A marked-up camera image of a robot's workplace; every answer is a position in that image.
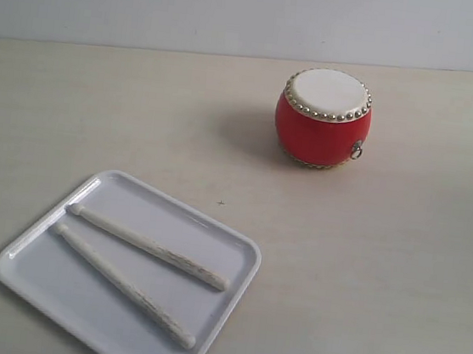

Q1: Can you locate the white plastic tray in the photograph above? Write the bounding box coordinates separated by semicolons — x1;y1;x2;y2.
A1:
0;170;262;354

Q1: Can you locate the red small drum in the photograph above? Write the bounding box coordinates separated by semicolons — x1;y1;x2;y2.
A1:
274;68;373;169

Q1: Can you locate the wooden drumstick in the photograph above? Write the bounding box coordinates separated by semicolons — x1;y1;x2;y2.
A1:
67;203;229;292
52;222;196;350

